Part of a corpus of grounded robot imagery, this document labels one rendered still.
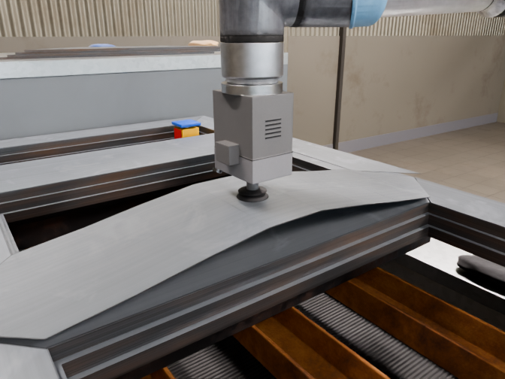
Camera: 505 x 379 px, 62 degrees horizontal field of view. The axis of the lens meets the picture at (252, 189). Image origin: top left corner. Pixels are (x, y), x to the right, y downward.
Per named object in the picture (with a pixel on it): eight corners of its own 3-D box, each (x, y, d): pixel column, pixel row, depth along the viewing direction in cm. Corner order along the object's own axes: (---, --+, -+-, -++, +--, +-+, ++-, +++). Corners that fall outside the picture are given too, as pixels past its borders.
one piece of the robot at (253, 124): (188, 60, 51) (195, 188, 56) (229, 64, 44) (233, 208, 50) (252, 57, 56) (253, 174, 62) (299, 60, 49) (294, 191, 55)
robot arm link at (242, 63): (244, 43, 45) (205, 42, 51) (245, 87, 46) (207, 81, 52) (297, 42, 49) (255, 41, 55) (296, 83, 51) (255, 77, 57)
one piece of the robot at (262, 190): (231, 178, 56) (232, 192, 57) (249, 186, 53) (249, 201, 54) (255, 173, 58) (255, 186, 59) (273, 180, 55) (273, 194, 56)
